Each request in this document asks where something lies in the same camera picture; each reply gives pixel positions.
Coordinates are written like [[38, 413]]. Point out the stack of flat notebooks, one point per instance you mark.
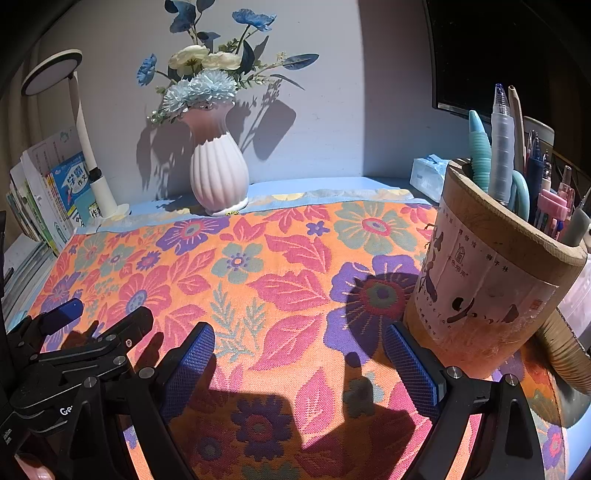
[[27, 267]]

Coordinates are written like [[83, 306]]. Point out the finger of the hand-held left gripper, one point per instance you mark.
[[129, 325], [60, 314]]

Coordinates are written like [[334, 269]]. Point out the person's left hand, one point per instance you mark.
[[34, 470]]

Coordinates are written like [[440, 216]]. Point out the blue and cream artificial flowers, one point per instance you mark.
[[203, 87]]

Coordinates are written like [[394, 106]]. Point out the row of upright books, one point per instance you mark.
[[64, 194]]

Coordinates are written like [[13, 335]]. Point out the bamboo pen holder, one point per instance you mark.
[[485, 295]]

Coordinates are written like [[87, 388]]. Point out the floral orange tablecloth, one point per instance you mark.
[[277, 277]]

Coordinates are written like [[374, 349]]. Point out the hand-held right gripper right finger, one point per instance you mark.
[[411, 364]]

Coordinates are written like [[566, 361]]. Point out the white ribbed vase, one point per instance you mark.
[[217, 175]]

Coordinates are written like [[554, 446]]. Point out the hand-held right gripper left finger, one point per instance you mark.
[[189, 369]]

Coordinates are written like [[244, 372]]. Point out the black monitor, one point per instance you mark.
[[508, 55]]

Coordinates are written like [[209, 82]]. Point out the bunch of pens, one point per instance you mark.
[[501, 138]]

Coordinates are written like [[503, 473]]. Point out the white desk lamp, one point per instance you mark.
[[51, 67]]

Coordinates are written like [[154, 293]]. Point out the blue and white tissue pack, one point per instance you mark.
[[427, 177]]

